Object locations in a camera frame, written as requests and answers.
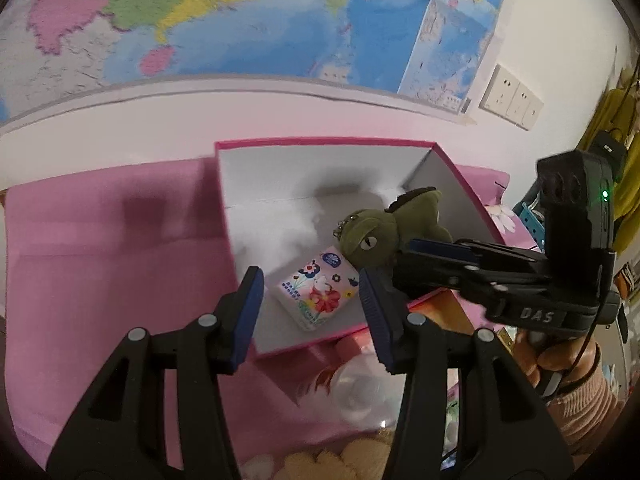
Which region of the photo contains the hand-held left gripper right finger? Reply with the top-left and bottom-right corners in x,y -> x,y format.
357,267 -> 576,480

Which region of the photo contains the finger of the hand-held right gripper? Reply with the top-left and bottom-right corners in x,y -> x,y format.
392,252 -> 546,311
404,238 -> 548,267

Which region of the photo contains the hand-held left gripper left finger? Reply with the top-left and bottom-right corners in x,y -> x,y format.
46,266 -> 265,480

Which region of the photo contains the green plush toy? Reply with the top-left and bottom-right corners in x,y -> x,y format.
332,186 -> 453,268

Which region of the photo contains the pink cardboard box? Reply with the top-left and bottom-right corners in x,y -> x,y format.
214,140 -> 506,360

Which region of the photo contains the beige plush toy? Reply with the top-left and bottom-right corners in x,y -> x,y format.
239,432 -> 396,480

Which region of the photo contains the person's right forearm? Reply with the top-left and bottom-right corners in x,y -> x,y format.
545,345 -> 621,461

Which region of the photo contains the person's right hand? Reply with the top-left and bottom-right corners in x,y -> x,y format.
515,327 -> 601,396

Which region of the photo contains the orange packet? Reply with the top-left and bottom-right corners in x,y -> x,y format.
407,287 -> 478,338

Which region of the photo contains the blue plastic rack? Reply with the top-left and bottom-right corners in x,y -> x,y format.
519,202 -> 549,252

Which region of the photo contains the yellow hanging clothing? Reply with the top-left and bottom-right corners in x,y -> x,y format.
582,80 -> 640,256

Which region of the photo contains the floral tissue pack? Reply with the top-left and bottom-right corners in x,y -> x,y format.
277,244 -> 361,332

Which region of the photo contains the black charger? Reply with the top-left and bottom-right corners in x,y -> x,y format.
592,130 -> 627,173

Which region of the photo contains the clear plastic container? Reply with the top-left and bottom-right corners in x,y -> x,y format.
320,335 -> 408,428

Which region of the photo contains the pink printed blanket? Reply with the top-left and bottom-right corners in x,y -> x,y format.
0,157 -> 546,480

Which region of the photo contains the white wall socket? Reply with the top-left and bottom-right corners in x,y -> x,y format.
479,64 -> 517,113
525,99 -> 546,132
507,82 -> 534,122

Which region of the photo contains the colourful wall map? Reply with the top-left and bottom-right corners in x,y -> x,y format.
0,0 -> 513,123

